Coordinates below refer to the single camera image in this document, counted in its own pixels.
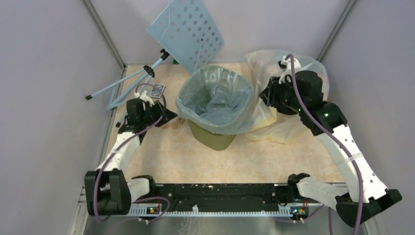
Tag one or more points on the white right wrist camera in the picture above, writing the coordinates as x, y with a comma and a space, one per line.
286, 75

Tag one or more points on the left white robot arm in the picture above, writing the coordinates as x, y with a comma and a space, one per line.
107, 190

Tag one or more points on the light blue trash bag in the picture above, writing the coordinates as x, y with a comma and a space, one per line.
217, 99

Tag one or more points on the green plastic trash bin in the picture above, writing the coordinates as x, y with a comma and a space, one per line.
217, 142

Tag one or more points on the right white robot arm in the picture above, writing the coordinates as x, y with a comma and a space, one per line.
365, 195

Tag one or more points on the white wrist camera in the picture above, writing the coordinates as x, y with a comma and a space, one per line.
286, 75
143, 96

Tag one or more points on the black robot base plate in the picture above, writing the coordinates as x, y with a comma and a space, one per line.
228, 197

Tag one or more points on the blue tripod stand legs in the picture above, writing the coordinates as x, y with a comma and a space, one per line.
148, 73

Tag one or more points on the blue perforated music stand desk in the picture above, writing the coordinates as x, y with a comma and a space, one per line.
187, 32

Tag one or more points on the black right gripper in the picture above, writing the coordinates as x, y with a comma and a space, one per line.
268, 95

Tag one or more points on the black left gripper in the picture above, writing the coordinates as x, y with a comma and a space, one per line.
158, 107

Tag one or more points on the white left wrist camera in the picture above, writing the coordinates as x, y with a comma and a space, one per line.
143, 96

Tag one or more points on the clear yellow-banded plastic bag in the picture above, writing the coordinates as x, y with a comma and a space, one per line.
272, 120

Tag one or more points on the playing card deck box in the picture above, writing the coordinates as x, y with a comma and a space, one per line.
157, 90

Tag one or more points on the white slotted cable duct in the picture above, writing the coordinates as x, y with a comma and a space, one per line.
141, 210

